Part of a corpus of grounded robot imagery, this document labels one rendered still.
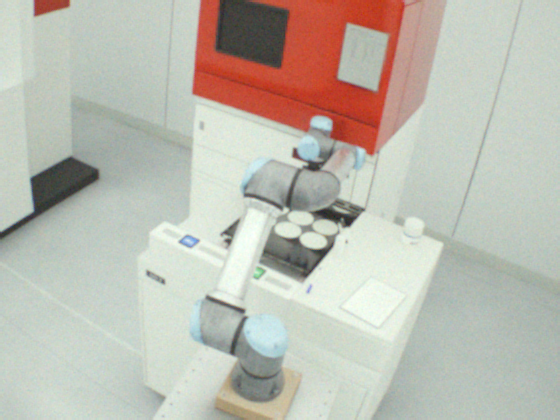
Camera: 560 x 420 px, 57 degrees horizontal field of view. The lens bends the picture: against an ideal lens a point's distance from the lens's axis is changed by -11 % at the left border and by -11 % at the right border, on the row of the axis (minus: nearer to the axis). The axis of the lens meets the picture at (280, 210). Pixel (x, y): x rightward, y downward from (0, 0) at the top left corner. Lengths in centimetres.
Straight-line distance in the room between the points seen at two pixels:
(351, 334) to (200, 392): 49
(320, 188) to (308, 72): 67
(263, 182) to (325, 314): 47
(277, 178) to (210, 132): 99
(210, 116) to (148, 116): 237
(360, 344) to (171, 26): 317
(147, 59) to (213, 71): 235
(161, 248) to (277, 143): 66
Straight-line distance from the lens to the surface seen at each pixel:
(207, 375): 172
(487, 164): 366
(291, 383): 166
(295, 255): 207
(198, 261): 192
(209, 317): 150
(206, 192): 262
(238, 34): 222
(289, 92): 216
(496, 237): 387
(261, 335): 146
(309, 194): 152
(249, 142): 238
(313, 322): 180
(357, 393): 193
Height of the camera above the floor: 214
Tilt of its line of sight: 33 degrees down
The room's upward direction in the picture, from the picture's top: 9 degrees clockwise
